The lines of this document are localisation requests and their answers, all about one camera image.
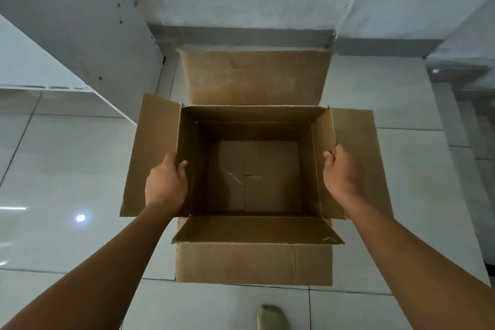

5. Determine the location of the person's right hand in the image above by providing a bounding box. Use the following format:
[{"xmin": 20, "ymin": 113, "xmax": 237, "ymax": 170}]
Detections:
[{"xmin": 323, "ymin": 143, "xmax": 367, "ymax": 208}]

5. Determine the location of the person's right forearm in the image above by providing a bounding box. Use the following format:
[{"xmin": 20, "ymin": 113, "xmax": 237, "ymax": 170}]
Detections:
[{"xmin": 343, "ymin": 186, "xmax": 495, "ymax": 330}]

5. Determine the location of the person's left hand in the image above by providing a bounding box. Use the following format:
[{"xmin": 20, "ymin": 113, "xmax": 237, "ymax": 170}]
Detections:
[{"xmin": 145, "ymin": 153, "xmax": 189, "ymax": 217}]

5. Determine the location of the person's left forearm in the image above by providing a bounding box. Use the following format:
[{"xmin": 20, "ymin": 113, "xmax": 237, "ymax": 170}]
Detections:
[{"xmin": 0, "ymin": 202, "xmax": 176, "ymax": 330}]

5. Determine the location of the brown cardboard box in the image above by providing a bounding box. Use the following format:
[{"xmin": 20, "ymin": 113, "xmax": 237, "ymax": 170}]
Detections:
[{"xmin": 119, "ymin": 50, "xmax": 394, "ymax": 287}]

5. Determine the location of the person's grey shoe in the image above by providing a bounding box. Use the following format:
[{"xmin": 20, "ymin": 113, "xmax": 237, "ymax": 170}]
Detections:
[{"xmin": 257, "ymin": 304, "xmax": 289, "ymax": 330}]

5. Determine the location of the white cabinet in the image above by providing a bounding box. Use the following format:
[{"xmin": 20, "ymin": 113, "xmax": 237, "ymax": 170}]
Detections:
[{"xmin": 0, "ymin": 0, "xmax": 166, "ymax": 125}]

